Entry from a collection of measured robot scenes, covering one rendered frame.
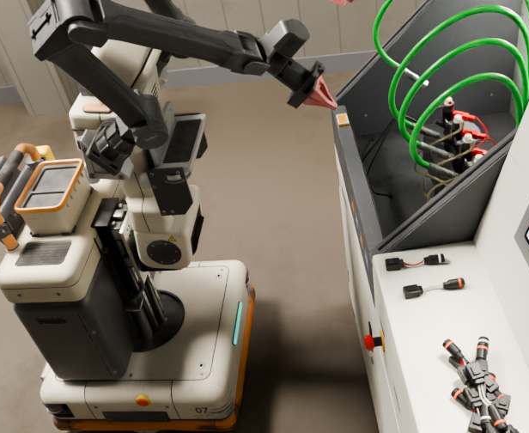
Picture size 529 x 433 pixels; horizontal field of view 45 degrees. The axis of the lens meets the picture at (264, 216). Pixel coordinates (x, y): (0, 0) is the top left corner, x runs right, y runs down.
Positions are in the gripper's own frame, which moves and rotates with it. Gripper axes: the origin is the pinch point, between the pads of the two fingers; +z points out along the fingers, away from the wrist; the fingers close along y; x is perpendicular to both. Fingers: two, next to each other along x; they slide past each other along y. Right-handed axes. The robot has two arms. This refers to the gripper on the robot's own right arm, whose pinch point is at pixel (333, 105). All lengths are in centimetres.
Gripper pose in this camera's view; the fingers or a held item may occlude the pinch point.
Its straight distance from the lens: 147.7
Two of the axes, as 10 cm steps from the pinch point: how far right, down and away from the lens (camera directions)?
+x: 2.2, -6.7, 7.1
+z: 8.0, 5.3, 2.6
